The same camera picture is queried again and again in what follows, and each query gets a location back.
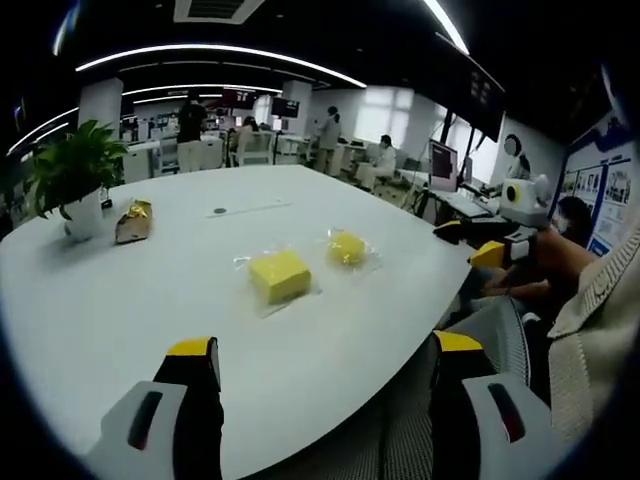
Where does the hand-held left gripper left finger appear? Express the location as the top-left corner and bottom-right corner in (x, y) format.
(85, 336), (225, 480)

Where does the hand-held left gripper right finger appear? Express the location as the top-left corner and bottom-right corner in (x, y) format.
(428, 329), (564, 480)

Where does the small yellow silicone block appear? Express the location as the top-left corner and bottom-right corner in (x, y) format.
(326, 230), (367, 269)

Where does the large yellow silicone block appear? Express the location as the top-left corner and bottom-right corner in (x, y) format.
(248, 250), (313, 306)

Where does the computer monitor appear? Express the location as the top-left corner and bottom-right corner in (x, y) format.
(428, 139), (460, 193)

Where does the hanging black display screen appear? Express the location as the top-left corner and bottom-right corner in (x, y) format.
(434, 32), (507, 144)

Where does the brown paper bag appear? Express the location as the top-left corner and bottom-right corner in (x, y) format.
(114, 198), (154, 245)

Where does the potted green plant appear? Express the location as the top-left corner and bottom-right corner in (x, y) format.
(27, 118), (130, 241)

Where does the wall poster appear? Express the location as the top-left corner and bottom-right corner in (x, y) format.
(552, 112), (639, 259)

